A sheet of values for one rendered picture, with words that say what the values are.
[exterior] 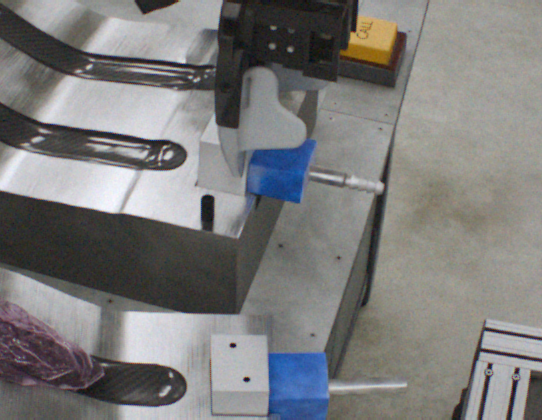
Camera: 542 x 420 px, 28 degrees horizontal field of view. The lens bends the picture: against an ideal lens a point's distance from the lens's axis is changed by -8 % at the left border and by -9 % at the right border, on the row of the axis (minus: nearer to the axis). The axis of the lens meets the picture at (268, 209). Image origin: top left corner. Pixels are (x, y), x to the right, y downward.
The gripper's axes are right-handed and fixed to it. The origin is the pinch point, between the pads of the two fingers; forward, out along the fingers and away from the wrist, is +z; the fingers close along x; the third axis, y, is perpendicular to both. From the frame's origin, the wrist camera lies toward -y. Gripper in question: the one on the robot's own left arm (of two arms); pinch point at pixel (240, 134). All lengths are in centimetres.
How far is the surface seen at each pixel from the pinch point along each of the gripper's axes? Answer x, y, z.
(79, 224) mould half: -6.9, -10.4, 5.6
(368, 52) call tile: 28.6, 4.8, 9.4
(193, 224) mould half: -6.5, -1.4, 3.4
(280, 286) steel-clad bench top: -1.7, 4.0, 12.4
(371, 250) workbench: 74, 3, 77
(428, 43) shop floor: 166, 1, 92
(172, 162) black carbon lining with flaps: -0.1, -5.2, 3.7
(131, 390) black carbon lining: -19.5, -1.9, 7.5
